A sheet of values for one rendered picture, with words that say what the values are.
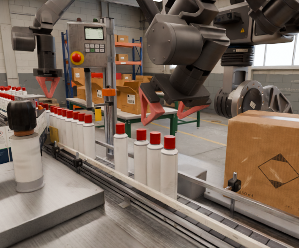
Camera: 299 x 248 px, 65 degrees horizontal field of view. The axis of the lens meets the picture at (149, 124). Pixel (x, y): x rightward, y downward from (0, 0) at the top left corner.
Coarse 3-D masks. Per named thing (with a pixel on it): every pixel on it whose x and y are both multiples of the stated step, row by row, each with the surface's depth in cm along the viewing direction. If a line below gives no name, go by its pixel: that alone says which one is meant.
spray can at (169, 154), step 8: (168, 136) 68; (168, 144) 67; (168, 152) 67; (176, 152) 68; (168, 160) 67; (176, 160) 68; (168, 168) 68; (176, 168) 68; (160, 176) 71; (168, 176) 68; (176, 176) 69; (160, 184) 71; (168, 184) 69; (176, 184) 70; (160, 192) 71; (168, 192) 69; (176, 192) 70; (176, 200) 71
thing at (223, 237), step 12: (72, 156) 110; (96, 156) 110; (96, 168) 96; (120, 180) 86; (192, 204) 70; (180, 216) 65; (216, 216) 65; (204, 228) 60; (240, 228) 60; (228, 240) 55; (264, 240) 55
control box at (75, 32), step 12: (72, 24) 100; (84, 24) 101; (96, 24) 102; (72, 36) 101; (84, 36) 102; (72, 48) 102; (84, 48) 103; (72, 60) 103; (84, 60) 104; (96, 60) 105
